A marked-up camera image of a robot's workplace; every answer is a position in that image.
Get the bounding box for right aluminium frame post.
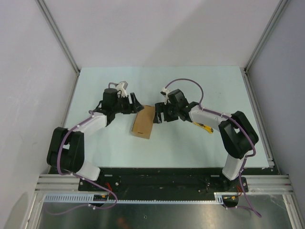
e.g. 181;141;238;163
244;0;291;73

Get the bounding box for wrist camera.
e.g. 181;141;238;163
160;87;171;97
115;81;128;98

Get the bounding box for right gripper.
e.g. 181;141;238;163
153;102;179;124

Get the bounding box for left aluminium frame post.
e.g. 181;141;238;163
35;0;80;76

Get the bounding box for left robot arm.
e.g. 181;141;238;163
46;88;144;191

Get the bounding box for yellow utility knife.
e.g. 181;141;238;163
193;122;214;134

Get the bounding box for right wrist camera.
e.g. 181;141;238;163
160;87;171;97

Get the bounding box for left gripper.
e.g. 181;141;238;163
112;93;144;115

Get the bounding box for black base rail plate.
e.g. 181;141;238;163
52;167;279;201

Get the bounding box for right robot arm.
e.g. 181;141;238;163
153;88;259;191

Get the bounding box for aluminium frame post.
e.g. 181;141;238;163
35;0;80;76
244;0;291;73

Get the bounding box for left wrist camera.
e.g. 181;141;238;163
115;81;128;98

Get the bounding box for brown cardboard express box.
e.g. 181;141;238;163
132;105;155;139

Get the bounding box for grey slotted cable duct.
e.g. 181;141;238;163
42;192;226;206

